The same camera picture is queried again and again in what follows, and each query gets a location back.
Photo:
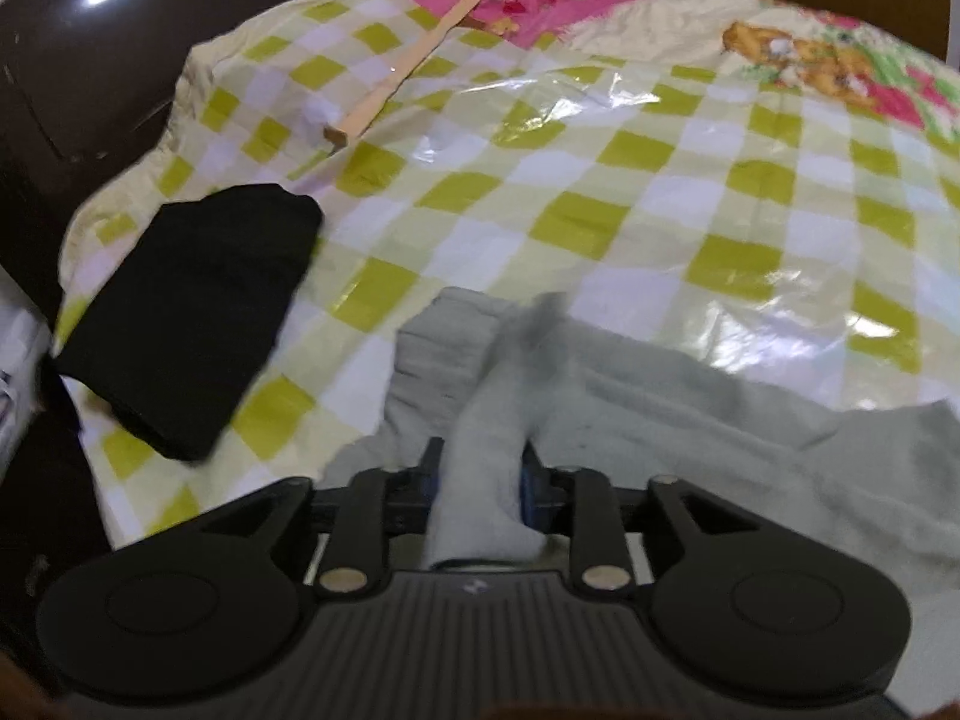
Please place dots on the black folded garment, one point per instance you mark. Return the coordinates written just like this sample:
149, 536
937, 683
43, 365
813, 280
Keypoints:
179, 331

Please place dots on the wooden stick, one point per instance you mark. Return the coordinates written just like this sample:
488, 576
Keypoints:
358, 119

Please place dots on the checkered floral bed quilt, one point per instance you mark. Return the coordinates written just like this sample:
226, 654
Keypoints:
771, 189

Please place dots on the dark wooden headboard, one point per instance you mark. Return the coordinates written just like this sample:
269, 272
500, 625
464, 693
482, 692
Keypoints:
86, 90

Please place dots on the grey-green pants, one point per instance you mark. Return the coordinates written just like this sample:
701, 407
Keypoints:
492, 379

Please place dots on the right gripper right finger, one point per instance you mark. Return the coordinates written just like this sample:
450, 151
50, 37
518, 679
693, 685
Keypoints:
730, 610

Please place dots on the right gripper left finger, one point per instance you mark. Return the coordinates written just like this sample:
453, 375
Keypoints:
197, 610

